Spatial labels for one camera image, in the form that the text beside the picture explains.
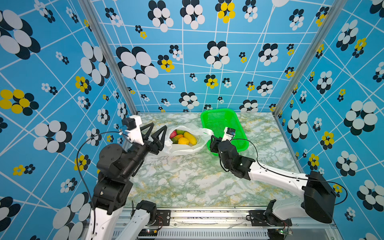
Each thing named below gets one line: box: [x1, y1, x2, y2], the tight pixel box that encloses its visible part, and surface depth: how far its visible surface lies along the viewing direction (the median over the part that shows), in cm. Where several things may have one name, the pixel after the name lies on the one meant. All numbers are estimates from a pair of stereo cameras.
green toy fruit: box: [175, 129, 186, 135], surface depth 104 cm
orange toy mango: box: [171, 134, 184, 144], surface depth 101 cm
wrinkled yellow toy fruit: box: [178, 137, 190, 145], surface depth 99 cm
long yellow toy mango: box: [183, 131, 197, 145], surface depth 101 cm
